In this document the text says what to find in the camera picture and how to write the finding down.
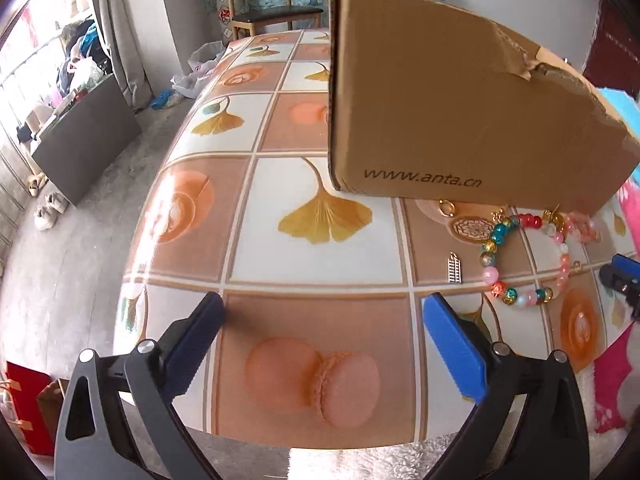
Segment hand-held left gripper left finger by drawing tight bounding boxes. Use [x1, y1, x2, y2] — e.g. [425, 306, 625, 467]
[54, 291, 226, 480]

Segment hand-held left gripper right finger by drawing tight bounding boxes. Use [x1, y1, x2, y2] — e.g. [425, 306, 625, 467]
[421, 292, 592, 480]

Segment pink bead bracelet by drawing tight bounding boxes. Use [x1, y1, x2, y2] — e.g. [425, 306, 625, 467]
[560, 211, 601, 244]

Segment brown paper bag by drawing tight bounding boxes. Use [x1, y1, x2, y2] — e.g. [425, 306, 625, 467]
[37, 379, 68, 441]

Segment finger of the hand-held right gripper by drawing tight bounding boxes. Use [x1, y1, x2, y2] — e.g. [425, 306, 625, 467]
[599, 254, 640, 321]

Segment fluffy plush rug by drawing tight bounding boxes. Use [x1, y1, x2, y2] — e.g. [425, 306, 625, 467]
[287, 360, 636, 480]

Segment multicolour bead bracelet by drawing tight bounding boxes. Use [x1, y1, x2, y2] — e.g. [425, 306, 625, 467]
[479, 212, 571, 307]

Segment white plastic bag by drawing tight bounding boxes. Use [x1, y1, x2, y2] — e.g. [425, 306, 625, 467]
[171, 42, 226, 98]

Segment wooden chair with black seat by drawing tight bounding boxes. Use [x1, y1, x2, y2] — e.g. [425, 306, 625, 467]
[220, 0, 325, 41]

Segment red paper bag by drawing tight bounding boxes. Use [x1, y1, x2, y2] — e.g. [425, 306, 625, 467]
[4, 361, 56, 456]

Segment pile of clothes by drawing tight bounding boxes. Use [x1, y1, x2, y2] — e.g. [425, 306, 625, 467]
[55, 20, 113, 96]

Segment dark red door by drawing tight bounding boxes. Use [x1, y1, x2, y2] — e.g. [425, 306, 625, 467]
[582, 0, 640, 101]

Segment blue pillow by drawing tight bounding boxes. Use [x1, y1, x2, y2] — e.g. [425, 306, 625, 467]
[595, 87, 640, 141]

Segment ginkgo and coffee print tablecloth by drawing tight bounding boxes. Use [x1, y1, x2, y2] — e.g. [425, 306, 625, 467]
[112, 27, 640, 448]

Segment brown cardboard box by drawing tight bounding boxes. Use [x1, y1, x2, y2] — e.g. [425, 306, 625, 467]
[326, 0, 640, 217]

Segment grey cabinet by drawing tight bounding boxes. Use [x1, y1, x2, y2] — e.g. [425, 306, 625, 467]
[31, 74, 143, 207]

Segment pink floral blanket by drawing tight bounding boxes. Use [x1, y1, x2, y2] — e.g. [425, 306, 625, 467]
[585, 175, 640, 433]

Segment round filigree pendant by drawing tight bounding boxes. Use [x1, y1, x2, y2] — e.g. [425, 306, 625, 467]
[452, 216, 496, 241]

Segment grey curtain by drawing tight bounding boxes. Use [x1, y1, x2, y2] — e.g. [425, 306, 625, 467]
[87, 0, 153, 111]

